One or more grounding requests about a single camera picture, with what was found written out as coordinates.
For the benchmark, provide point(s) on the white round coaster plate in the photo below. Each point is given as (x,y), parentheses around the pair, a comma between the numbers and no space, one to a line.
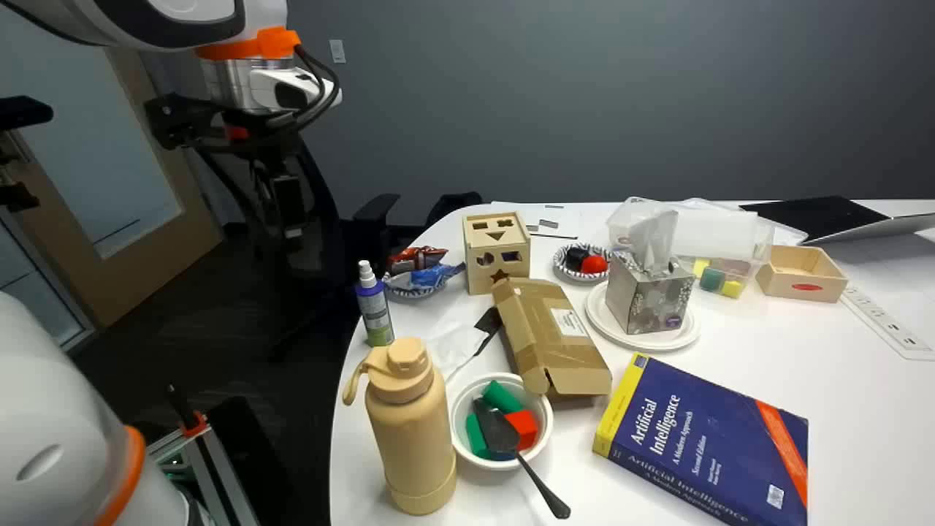
(622,337)

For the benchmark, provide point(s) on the green toy block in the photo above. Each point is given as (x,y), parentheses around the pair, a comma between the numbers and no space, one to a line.
(473,437)
(502,396)

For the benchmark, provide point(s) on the tan insulated water bottle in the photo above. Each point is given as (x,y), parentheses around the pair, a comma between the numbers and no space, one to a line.
(413,440)

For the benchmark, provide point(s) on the blue chip bag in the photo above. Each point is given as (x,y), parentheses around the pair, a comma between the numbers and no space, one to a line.
(432,278)

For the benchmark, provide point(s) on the blue-capped spray bottle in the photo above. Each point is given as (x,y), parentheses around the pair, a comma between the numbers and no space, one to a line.
(375,310)

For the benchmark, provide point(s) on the green ball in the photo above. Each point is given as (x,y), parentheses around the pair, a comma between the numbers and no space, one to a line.
(711,278)

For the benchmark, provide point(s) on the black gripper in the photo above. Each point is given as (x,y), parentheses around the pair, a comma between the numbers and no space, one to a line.
(221,121)

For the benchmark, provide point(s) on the red toy piece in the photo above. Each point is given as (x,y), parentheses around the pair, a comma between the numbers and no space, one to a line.
(595,264)

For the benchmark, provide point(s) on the red toy block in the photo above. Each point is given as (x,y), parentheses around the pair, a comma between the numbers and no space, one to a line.
(524,425)

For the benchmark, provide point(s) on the white wall outlet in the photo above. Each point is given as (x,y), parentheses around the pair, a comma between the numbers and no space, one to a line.
(337,50)

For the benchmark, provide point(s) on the metal robot stand frame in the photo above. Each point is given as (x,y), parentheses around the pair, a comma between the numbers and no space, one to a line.
(194,440)

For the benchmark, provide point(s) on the black plastic spoon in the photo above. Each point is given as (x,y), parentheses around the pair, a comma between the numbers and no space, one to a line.
(500,440)

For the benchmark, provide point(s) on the grey plate under chips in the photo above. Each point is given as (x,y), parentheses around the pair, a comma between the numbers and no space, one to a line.
(410,294)

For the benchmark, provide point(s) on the brown cardboard box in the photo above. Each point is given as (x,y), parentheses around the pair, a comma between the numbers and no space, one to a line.
(551,337)

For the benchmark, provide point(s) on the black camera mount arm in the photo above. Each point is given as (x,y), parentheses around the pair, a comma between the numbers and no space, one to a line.
(17,147)

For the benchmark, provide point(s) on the black office chair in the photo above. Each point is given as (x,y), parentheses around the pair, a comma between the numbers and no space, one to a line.
(311,235)
(454,204)

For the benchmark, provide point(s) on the small grey metal piece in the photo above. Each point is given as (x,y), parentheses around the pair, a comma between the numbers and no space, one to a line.
(546,222)

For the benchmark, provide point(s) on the dark laptop computer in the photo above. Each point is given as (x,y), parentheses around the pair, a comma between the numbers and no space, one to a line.
(828,216)

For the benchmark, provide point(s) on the patterned tissue box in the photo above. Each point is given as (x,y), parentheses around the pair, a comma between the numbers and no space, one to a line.
(647,286)

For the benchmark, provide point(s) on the frosted glass door panel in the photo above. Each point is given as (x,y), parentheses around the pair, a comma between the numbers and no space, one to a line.
(98,147)

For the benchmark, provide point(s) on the wooden shape sorter box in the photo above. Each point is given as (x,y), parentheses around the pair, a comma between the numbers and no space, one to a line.
(494,253)

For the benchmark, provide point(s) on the clear plastic container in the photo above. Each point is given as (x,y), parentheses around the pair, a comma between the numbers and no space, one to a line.
(719,235)

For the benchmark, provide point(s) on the yellow ball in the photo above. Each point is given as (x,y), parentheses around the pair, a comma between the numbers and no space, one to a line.
(732,286)

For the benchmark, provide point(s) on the red Doritos chip bag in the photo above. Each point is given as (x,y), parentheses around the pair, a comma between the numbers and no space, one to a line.
(415,259)

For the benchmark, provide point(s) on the white round bowl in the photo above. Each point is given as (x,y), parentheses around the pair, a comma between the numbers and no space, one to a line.
(467,457)

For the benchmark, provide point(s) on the small wooden tray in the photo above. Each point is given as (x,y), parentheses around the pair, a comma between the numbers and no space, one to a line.
(801,275)

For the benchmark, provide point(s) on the small red-filled bowl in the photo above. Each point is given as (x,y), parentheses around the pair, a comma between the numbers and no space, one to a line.
(564,275)

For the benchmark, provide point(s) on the black toy piece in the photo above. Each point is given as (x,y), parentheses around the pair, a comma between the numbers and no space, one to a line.
(577,259)

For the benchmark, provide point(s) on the blue and yellow textbook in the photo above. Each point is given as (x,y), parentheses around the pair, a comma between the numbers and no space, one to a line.
(711,440)

